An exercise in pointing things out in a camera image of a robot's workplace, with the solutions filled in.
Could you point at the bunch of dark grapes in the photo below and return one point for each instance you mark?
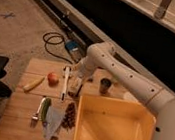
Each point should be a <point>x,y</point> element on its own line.
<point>69,119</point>

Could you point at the yellow banana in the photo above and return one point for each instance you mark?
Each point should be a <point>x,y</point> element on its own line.
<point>29,86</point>

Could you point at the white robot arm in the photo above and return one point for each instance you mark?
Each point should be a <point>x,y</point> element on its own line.
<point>157,99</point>

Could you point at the dark metal cup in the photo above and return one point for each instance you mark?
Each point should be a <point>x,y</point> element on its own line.
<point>104,86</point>

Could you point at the wooden board eraser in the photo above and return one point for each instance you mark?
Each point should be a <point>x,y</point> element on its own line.
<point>75,87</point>

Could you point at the red apple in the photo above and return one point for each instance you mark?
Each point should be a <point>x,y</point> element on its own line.
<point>53,79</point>

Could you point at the green cucumber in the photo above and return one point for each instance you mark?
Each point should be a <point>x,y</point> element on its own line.
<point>47,103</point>

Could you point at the blue power box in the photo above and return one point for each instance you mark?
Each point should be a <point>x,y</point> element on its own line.
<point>75,51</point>

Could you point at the grey blue cloth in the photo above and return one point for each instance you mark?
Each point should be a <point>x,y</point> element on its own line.
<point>54,119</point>

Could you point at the yellow plastic bin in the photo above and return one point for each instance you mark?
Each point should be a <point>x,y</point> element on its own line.
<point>103,118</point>

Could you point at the silver peeler tool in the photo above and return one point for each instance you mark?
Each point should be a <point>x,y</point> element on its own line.
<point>35,116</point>

